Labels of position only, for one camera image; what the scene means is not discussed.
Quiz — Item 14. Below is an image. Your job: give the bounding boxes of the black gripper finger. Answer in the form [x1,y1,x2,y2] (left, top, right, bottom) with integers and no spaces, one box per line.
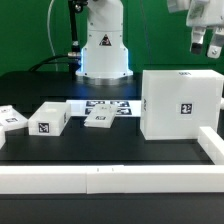
[207,27,224,59]
[190,27,206,54]

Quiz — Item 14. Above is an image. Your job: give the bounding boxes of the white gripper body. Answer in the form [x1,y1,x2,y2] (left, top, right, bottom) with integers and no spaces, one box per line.
[167,0,224,27]

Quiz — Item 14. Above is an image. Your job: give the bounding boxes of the white cabinet body box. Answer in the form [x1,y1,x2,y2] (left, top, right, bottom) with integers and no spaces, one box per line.
[140,70,224,140]

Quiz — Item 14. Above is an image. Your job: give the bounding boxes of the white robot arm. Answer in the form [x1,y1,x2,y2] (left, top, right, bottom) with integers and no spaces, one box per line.
[74,0,224,80]

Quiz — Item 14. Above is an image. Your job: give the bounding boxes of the white cabinet door panel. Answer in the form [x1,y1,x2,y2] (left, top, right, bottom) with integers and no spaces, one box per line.
[84,104,118,128]

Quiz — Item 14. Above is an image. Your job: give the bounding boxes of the white cabinet top block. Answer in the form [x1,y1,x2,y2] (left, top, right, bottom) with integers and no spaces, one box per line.
[28,102,71,136]

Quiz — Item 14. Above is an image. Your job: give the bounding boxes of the white marker sheet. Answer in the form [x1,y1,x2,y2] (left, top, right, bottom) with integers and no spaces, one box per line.
[65,99,142,118]

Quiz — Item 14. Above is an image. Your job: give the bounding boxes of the white block at left edge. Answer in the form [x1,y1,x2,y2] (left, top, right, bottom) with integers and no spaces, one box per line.
[0,126,6,150]

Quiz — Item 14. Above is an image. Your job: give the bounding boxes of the white L-shaped fence wall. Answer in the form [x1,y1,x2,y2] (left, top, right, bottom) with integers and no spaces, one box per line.
[0,127,224,194]

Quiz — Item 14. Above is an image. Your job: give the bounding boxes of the black cables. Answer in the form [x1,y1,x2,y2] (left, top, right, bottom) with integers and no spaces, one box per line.
[27,50,82,73]

